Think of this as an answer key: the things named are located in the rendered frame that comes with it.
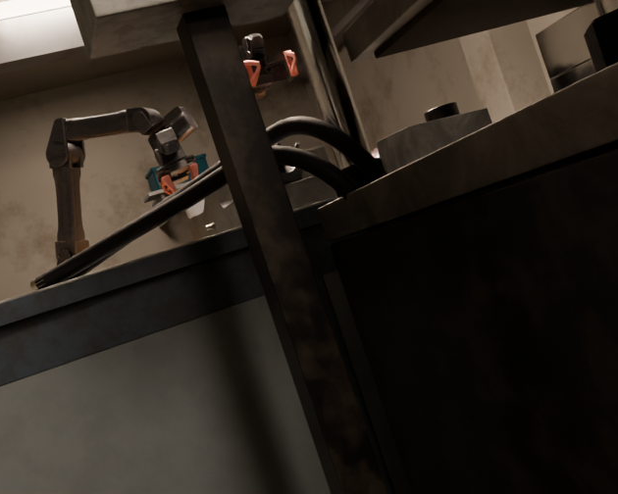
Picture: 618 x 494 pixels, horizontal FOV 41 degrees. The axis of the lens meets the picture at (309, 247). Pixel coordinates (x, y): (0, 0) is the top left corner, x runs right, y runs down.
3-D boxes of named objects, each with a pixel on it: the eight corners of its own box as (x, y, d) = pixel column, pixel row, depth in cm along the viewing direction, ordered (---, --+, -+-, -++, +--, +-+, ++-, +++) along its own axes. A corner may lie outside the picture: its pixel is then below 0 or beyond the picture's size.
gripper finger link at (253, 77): (274, 46, 202) (263, 58, 211) (246, 53, 200) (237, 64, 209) (282, 73, 202) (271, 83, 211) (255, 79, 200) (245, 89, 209)
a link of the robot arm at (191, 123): (203, 129, 210) (178, 91, 211) (189, 127, 202) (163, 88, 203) (171, 156, 213) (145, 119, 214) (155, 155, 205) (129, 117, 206)
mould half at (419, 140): (299, 223, 217) (286, 184, 217) (370, 202, 232) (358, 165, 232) (426, 173, 176) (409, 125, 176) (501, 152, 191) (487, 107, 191)
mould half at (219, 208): (198, 255, 204) (181, 204, 204) (292, 224, 212) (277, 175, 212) (244, 229, 157) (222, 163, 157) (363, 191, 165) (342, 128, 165)
